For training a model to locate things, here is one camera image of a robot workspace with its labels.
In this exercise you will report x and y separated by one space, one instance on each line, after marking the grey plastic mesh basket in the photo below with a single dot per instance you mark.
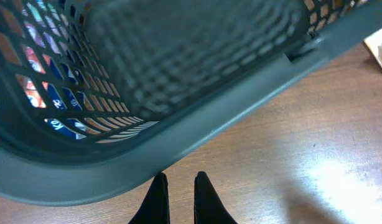
168 76

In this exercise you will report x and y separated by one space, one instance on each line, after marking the Kleenex tissue pack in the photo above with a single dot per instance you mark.
52 50

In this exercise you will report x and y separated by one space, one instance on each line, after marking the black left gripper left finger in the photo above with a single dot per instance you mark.
155 206

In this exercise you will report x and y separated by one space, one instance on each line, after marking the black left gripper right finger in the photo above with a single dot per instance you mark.
208 207

